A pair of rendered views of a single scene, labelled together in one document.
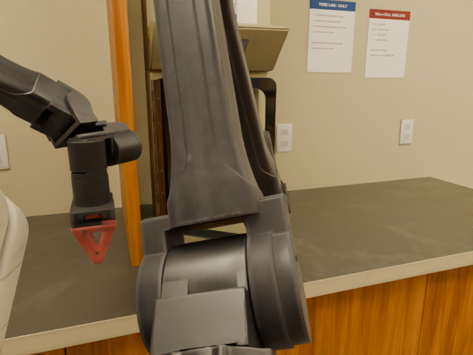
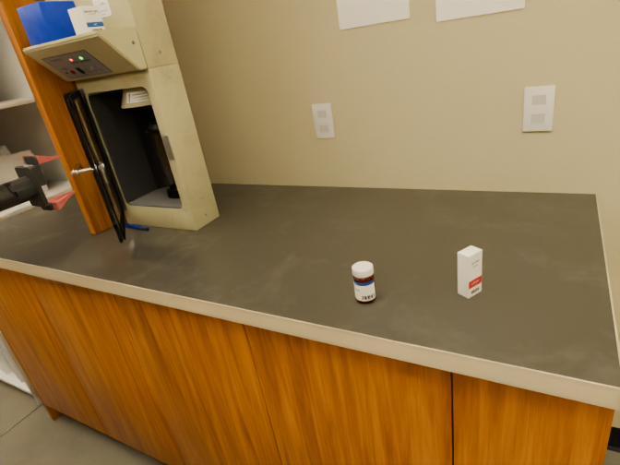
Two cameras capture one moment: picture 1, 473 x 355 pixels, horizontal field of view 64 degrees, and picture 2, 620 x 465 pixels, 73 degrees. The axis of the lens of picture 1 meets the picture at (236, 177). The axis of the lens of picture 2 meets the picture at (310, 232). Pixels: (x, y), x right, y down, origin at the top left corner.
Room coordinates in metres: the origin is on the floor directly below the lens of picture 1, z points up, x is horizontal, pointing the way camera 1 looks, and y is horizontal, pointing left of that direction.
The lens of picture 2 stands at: (0.58, -1.24, 1.43)
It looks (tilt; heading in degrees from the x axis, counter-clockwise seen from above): 25 degrees down; 51
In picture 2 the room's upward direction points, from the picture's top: 10 degrees counter-clockwise
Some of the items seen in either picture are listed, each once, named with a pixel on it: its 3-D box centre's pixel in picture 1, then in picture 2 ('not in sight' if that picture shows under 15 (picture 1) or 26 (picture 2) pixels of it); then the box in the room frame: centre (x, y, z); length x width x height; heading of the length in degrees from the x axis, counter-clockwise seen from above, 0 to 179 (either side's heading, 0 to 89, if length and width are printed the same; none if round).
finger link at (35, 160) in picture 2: not in sight; (44, 166); (0.76, -0.01, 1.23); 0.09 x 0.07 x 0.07; 19
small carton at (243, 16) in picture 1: (243, 13); (87, 20); (0.98, -0.02, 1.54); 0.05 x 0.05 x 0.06; 20
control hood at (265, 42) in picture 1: (218, 48); (84, 58); (0.96, 0.04, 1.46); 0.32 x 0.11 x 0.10; 109
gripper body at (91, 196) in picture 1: (91, 191); not in sight; (0.60, 0.24, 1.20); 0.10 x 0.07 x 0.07; 19
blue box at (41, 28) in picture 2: not in sight; (52, 23); (0.93, 0.12, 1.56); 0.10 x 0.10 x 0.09; 19
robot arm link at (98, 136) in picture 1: (90, 153); not in sight; (0.60, 0.24, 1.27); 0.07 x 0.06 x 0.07; 152
